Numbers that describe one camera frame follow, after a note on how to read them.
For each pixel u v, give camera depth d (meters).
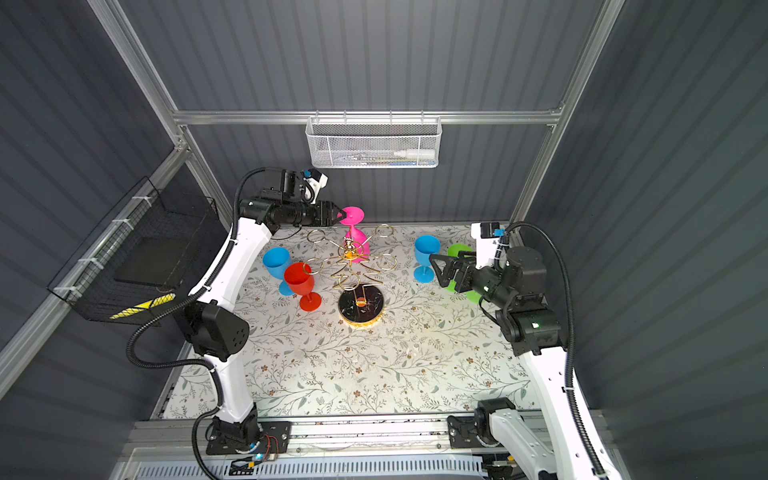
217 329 0.49
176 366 0.50
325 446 0.73
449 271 0.57
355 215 0.82
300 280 0.87
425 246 0.96
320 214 0.72
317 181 0.74
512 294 0.48
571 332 0.45
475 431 0.73
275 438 0.72
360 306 0.96
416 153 0.91
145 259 0.74
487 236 0.55
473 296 0.99
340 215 0.80
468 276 0.57
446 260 0.57
